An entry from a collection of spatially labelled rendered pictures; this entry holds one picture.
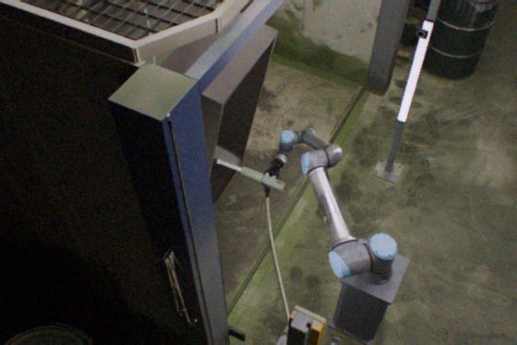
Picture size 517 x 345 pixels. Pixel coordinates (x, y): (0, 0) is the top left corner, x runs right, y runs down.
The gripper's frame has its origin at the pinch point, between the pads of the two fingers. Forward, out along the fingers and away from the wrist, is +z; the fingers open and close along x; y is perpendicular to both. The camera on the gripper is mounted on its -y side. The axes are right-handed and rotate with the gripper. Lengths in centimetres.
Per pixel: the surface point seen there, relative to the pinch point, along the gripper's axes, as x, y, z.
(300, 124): 12, 54, -98
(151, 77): -3, -185, 92
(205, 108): 14, -109, 40
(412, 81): -65, -43, -86
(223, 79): 12, -116, 26
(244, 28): -17, -184, 61
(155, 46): 1, -187, 82
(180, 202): -16, -150, 107
